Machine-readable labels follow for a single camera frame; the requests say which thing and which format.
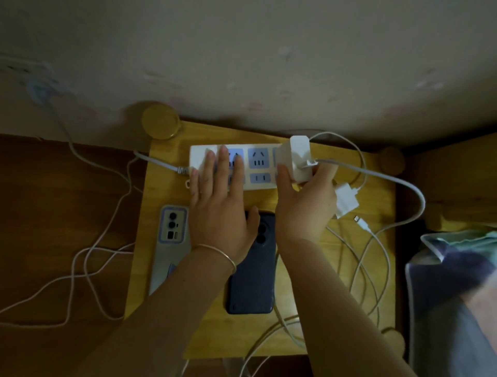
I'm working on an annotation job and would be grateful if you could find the person's left hand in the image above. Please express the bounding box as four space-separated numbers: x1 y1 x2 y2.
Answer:
189 144 261 272

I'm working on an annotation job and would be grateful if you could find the person's right hand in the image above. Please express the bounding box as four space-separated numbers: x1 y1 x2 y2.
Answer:
274 163 339 253

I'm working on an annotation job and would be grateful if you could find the small white charger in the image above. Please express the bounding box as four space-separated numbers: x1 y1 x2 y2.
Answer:
333 183 362 220

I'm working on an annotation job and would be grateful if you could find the large white charger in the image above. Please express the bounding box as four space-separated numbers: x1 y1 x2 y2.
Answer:
279 135 320 184

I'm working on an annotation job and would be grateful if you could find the white phone purple camera trim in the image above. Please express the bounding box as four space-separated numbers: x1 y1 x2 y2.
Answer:
149 205 192 297

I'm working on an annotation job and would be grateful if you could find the white blue power strip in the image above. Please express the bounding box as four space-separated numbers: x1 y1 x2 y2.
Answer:
189 143 308 192

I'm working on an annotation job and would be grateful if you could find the black phone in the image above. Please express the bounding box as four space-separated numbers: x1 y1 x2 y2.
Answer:
226 211 277 315

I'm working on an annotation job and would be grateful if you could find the wooden bedside table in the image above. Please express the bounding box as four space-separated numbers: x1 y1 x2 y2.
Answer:
123 101 406 360

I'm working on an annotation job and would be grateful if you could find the person's left forearm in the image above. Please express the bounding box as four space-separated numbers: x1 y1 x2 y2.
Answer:
74 248 237 377

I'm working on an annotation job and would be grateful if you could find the thin gold bracelet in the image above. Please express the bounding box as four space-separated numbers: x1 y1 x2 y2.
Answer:
192 243 238 274

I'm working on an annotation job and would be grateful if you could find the white power strip cord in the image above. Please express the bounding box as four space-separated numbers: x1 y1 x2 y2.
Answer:
0 58 191 329

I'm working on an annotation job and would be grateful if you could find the white wall socket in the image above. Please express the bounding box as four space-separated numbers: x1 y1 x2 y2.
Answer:
0 54 55 84

